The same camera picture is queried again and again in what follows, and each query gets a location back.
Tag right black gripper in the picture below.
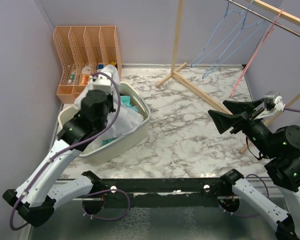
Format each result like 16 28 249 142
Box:
208 96 278 157

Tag pink wire hanger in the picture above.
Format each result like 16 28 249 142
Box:
229 9 284 98

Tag white t shirt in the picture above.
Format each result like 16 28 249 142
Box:
74 64 144 141

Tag light blue wire hanger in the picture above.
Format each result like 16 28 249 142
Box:
190 0 243 68

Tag teal green t shirt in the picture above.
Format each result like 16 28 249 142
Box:
99 95 144 146

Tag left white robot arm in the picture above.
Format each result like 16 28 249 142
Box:
2 90 118 228

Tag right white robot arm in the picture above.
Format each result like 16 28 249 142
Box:
208 96 300 240

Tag wooden clothes rack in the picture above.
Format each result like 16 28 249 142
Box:
156 0 300 155

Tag metal hanging rod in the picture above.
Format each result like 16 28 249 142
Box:
227 0 300 38

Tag cream laundry basket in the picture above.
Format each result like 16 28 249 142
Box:
57 81 152 166

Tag items in organizer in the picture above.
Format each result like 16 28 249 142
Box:
67 63 105 86

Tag orange file organizer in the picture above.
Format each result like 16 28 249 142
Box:
53 25 123 104

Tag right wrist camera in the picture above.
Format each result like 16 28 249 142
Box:
259 90 286 118

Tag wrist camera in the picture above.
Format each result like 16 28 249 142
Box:
259 90 286 118
90 74 114 95

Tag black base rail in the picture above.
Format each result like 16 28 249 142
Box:
82 169 244 209

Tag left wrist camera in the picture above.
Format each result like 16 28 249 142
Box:
90 74 114 95

